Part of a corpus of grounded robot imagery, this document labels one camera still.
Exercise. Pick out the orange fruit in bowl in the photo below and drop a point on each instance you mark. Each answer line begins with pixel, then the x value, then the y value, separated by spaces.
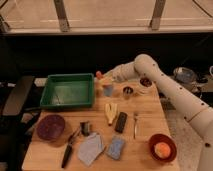
pixel 162 150

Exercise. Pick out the purple round plate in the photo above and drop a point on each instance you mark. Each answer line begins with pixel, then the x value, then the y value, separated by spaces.
pixel 50 127

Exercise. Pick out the metal fork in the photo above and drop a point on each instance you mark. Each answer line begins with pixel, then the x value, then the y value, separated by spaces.
pixel 135 124

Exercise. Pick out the black handled knife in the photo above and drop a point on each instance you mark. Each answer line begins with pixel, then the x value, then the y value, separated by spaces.
pixel 68 150

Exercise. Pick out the green plastic tray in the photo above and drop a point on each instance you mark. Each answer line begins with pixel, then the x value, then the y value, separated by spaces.
pixel 65 91

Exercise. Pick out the blue plastic cup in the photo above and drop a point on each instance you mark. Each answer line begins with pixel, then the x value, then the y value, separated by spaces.
pixel 108 90

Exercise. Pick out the black rectangular block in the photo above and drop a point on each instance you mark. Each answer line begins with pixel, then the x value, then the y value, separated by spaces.
pixel 121 121

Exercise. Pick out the small dark metal can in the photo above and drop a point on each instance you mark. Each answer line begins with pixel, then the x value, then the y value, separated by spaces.
pixel 85 128

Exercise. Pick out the metal pot with blue inside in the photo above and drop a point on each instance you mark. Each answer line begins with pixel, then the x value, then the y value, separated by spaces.
pixel 184 75

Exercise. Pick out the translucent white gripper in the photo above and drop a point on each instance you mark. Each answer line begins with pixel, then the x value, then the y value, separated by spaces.
pixel 107 79

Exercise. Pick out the red bowl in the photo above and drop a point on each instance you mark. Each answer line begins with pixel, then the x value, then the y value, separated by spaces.
pixel 156 138

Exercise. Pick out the grey blue cloth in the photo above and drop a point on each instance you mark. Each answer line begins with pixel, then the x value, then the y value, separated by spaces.
pixel 90 148

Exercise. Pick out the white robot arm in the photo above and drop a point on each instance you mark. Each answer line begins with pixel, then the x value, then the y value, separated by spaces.
pixel 195 111

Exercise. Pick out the blue sponge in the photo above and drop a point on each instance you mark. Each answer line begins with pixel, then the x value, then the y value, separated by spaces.
pixel 115 148

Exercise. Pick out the black chair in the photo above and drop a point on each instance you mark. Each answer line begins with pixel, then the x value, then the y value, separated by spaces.
pixel 10 120

